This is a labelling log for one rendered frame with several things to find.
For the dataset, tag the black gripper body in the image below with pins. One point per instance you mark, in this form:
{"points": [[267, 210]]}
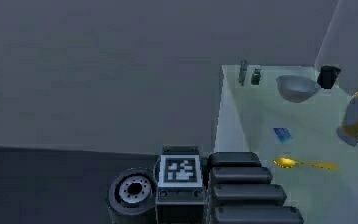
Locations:
{"points": [[132, 193]]}

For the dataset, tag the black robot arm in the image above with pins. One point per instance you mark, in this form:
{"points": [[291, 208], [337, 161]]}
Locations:
{"points": [[240, 193]]}

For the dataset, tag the pale green table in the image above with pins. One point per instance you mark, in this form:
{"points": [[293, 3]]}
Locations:
{"points": [[287, 186]]}

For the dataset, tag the blue card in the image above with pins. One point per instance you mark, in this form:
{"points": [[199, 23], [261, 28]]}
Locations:
{"points": [[282, 135]]}

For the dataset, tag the grey slim bottle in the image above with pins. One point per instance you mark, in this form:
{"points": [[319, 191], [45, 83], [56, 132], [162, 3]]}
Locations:
{"points": [[243, 71]]}

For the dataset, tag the gold spoon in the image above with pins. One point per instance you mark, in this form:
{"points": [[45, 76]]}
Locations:
{"points": [[297, 163]]}

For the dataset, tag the dark green small bottle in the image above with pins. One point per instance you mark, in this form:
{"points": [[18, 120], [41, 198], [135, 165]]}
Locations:
{"points": [[256, 76]]}

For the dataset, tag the grey bowl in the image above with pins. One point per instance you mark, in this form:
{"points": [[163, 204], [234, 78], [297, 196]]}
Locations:
{"points": [[295, 88]]}

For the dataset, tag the black cup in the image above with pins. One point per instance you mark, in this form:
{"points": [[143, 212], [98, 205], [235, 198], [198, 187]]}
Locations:
{"points": [[327, 76]]}

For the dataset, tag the yellow and grey vase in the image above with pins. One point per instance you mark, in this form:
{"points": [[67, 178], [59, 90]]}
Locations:
{"points": [[355, 116]]}

